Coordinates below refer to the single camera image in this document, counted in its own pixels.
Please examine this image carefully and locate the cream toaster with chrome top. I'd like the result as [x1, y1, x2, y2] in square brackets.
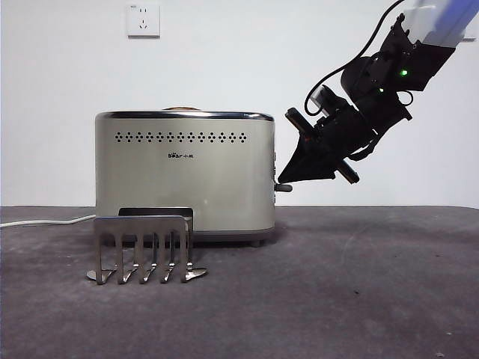
[94, 110, 278, 248]

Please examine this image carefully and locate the stainless steel toast rack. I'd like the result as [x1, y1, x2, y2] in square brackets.
[85, 207, 210, 286]

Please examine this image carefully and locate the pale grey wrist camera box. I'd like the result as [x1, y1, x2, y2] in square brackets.
[311, 85, 338, 114]

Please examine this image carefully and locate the black camera cable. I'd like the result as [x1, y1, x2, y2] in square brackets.
[304, 0, 407, 117]

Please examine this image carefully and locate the white power cable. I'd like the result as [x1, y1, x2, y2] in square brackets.
[0, 213, 97, 230]

